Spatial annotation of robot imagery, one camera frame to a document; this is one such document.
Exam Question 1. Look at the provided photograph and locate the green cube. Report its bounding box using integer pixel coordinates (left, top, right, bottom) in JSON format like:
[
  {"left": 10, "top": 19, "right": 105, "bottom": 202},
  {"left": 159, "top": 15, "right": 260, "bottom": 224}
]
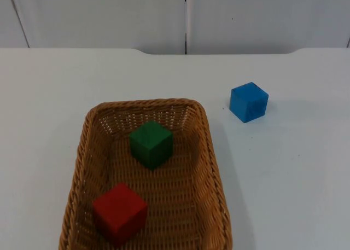
[{"left": 129, "top": 120, "right": 173, "bottom": 171}]

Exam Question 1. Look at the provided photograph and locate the red cube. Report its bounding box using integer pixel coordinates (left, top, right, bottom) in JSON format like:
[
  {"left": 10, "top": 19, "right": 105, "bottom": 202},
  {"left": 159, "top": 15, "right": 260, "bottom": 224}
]
[{"left": 91, "top": 182, "right": 149, "bottom": 247}]

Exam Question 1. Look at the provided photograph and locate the blue cube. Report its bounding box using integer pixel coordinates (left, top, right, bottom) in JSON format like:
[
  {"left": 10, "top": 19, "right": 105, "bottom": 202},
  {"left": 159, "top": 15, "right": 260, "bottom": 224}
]
[{"left": 229, "top": 82, "right": 269, "bottom": 124}]

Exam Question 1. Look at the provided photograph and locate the pale brown wicker basket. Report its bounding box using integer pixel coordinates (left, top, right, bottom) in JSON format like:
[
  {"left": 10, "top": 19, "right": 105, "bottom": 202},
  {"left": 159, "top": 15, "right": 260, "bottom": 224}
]
[{"left": 58, "top": 97, "right": 234, "bottom": 250}]

